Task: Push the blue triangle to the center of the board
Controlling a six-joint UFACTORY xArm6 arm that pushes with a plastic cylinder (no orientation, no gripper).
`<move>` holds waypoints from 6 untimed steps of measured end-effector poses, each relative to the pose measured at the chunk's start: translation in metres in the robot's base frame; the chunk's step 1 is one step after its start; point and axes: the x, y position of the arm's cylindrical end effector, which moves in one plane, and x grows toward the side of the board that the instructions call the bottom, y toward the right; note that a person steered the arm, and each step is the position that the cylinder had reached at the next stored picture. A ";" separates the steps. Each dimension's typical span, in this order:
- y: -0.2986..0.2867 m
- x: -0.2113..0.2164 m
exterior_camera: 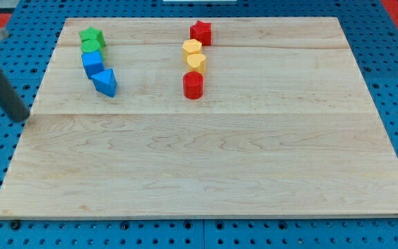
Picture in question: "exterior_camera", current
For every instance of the blue triangle block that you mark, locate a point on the blue triangle block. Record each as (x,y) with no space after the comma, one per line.
(105,82)

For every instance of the wooden board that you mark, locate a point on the wooden board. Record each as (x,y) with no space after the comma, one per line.
(286,128)

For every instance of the red cylinder block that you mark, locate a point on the red cylinder block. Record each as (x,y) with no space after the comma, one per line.
(193,85)

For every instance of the yellow heart block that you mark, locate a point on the yellow heart block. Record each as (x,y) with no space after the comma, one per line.
(197,63)

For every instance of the yellow pentagon block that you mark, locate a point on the yellow pentagon block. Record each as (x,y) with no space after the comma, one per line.
(190,47)

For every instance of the red star block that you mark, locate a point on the red star block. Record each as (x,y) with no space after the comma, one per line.
(202,32)

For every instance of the blue cube block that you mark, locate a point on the blue cube block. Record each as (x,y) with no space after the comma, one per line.
(92,63)

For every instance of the green cylinder block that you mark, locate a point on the green cylinder block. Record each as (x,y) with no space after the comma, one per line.
(91,45)

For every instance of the green star block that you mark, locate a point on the green star block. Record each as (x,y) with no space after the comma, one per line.
(92,33)

